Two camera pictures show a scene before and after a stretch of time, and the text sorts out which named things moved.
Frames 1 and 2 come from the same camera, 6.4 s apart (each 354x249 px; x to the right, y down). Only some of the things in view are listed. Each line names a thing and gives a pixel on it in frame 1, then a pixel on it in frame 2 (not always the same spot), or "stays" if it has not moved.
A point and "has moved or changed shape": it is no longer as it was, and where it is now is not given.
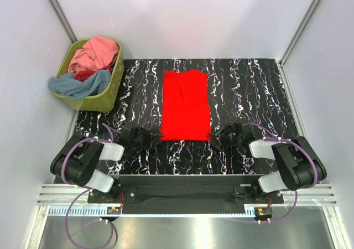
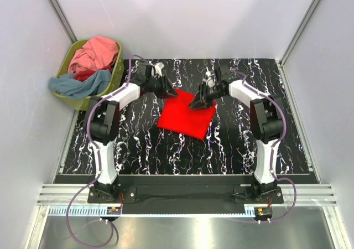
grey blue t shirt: (67, 85) stays
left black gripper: (150, 138) → (166, 88)
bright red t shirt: (185, 113) has moved or changed shape
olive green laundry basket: (103, 103) stays
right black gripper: (222, 132) → (201, 100)
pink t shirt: (98, 52) stays
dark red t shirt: (83, 75) stays
